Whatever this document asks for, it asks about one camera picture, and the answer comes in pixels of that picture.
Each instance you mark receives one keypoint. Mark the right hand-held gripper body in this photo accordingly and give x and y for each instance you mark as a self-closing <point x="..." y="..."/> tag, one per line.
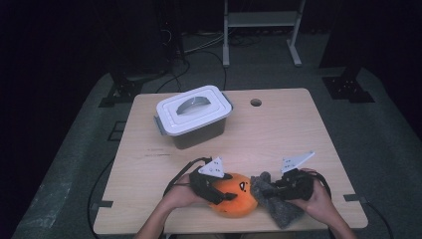
<point x="298" y="186"/>

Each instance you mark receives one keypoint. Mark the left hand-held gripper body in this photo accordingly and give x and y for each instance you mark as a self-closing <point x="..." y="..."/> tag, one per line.
<point x="210" y="169"/>

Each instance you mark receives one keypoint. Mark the orange plush toy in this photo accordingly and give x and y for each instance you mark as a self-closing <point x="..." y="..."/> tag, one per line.
<point x="237" y="199"/>

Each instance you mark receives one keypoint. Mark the grey fuzzy cloth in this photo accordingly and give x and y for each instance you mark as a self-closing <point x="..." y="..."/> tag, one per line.
<point x="282" y="212"/>

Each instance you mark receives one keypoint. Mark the storage box with white lid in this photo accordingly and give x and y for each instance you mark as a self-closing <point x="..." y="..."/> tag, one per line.
<point x="194" y="111"/>

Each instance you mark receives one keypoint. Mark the person's right hand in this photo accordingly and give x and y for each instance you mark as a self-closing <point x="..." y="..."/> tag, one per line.
<point x="318" y="202"/>

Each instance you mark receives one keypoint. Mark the person's left hand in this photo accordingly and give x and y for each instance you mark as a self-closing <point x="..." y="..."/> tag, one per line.
<point x="180" y="197"/>

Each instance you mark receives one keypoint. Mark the black tape square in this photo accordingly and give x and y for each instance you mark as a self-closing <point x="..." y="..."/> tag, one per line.
<point x="116" y="131"/>

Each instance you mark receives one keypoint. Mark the black stand base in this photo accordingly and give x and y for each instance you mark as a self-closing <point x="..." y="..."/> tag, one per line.
<point x="124" y="91"/>
<point x="346" y="88"/>

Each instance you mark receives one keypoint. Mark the dark equipment rack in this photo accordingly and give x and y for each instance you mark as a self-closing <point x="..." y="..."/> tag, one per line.
<point x="146" y="46"/>

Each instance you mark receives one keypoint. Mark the white metal stand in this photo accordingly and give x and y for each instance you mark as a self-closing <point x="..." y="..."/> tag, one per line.
<point x="262" y="19"/>

